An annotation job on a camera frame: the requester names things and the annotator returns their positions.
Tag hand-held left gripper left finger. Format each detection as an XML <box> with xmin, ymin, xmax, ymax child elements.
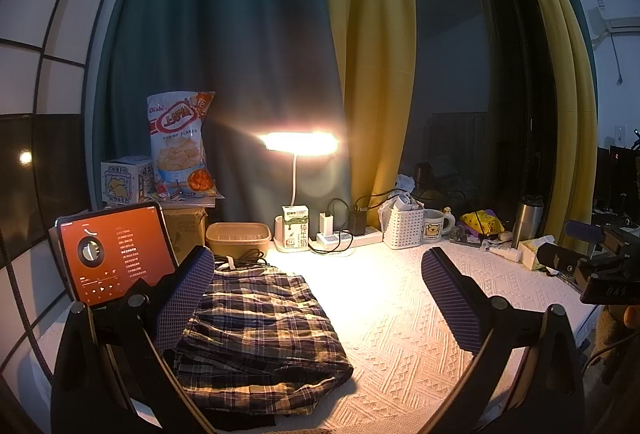
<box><xmin>52</xmin><ymin>245</ymin><xmax>216</xmax><ymax>434</ymax></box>

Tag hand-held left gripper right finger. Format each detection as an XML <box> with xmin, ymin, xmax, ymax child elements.
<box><xmin>421</xmin><ymin>247</ymin><xmax>586</xmax><ymax>434</ymax></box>

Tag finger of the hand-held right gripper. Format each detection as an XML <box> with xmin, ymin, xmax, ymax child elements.
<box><xmin>565</xmin><ymin>221</ymin><xmax>608</xmax><ymax>247</ymax></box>
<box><xmin>536</xmin><ymin>241</ymin><xmax>593</xmax><ymax>276</ymax></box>

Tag plaid pants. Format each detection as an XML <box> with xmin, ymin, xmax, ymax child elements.
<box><xmin>172</xmin><ymin>264</ymin><xmax>355</xmax><ymax>417</ymax></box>

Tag tissue box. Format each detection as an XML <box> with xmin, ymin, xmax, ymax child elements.
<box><xmin>517</xmin><ymin>237</ymin><xmax>556</xmax><ymax>271</ymax></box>

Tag stainless steel thermos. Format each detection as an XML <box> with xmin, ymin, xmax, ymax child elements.
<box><xmin>511</xmin><ymin>194</ymin><xmax>545</xmax><ymax>250</ymax></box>

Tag white tube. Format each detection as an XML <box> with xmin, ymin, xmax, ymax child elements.
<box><xmin>482</xmin><ymin>244</ymin><xmax>523</xmax><ymax>263</ymax></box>

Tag dark monitor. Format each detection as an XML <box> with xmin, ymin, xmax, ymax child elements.
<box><xmin>597</xmin><ymin>144</ymin><xmax>640</xmax><ymax>215</ymax></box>

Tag brown cardboard box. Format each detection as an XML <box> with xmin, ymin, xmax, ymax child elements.
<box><xmin>160</xmin><ymin>207</ymin><xmax>210</xmax><ymax>260</ymax></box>

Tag white mug with bear print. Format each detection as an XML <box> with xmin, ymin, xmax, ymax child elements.
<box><xmin>422</xmin><ymin>208</ymin><xmax>457</xmax><ymax>242</ymax></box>

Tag beige plastic container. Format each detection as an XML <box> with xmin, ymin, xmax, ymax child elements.
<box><xmin>205</xmin><ymin>221</ymin><xmax>271</xmax><ymax>260</ymax></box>

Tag tablet with orange screen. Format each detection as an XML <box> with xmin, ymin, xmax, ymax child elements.
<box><xmin>55</xmin><ymin>201</ymin><xmax>178</xmax><ymax>307</ymax></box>

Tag white perforated basket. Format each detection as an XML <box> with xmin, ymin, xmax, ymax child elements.
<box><xmin>382</xmin><ymin>203</ymin><xmax>426</xmax><ymax>250</ymax></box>

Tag yellow snack bag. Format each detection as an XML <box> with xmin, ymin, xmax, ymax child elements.
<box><xmin>460</xmin><ymin>209</ymin><xmax>503</xmax><ymax>235</ymax></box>

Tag white power strip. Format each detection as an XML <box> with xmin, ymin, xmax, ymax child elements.
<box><xmin>308</xmin><ymin>227</ymin><xmax>383</xmax><ymax>251</ymax></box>

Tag white plastic bag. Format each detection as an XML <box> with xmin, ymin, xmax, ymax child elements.
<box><xmin>395</xmin><ymin>173</ymin><xmax>426</xmax><ymax>210</ymax></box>

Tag small white printed box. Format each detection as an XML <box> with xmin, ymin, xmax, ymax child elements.
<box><xmin>100</xmin><ymin>155</ymin><xmax>155</xmax><ymax>207</ymax></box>

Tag green and white milk carton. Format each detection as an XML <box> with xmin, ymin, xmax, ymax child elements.
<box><xmin>280</xmin><ymin>205</ymin><xmax>311</xmax><ymax>251</ymax></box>

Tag dark cloth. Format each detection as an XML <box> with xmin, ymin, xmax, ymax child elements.
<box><xmin>162</xmin><ymin>349</ymin><xmax>351</xmax><ymax>432</ymax></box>

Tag yellow curtain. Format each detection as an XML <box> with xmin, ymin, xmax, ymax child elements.
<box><xmin>307</xmin><ymin>0</ymin><xmax>418</xmax><ymax>227</ymax></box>
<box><xmin>495</xmin><ymin>0</ymin><xmax>598</xmax><ymax>245</ymax></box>

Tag shrimp chips snack bag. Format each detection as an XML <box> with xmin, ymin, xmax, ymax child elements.
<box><xmin>146</xmin><ymin>90</ymin><xmax>217</xmax><ymax>197</ymax></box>

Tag white desk lamp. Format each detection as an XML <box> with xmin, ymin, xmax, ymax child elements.
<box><xmin>257</xmin><ymin>130</ymin><xmax>341</xmax><ymax>252</ymax></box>

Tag dark glass window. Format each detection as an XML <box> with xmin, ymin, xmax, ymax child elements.
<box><xmin>405</xmin><ymin>0</ymin><xmax>556</xmax><ymax>235</ymax></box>

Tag white air conditioner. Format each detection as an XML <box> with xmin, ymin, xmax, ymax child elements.
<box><xmin>590</xmin><ymin>0</ymin><xmax>640</xmax><ymax>45</ymax></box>

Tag teal curtain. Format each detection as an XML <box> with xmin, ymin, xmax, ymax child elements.
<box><xmin>90</xmin><ymin>0</ymin><xmax>351</xmax><ymax>235</ymax></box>

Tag black cable bundle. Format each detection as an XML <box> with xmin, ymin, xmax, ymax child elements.
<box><xmin>215</xmin><ymin>249</ymin><xmax>268</xmax><ymax>266</ymax></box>

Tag black charging cable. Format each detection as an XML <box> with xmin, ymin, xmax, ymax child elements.
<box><xmin>310</xmin><ymin>198</ymin><xmax>358</xmax><ymax>255</ymax></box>
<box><xmin>352</xmin><ymin>190</ymin><xmax>401</xmax><ymax>215</ymax></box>

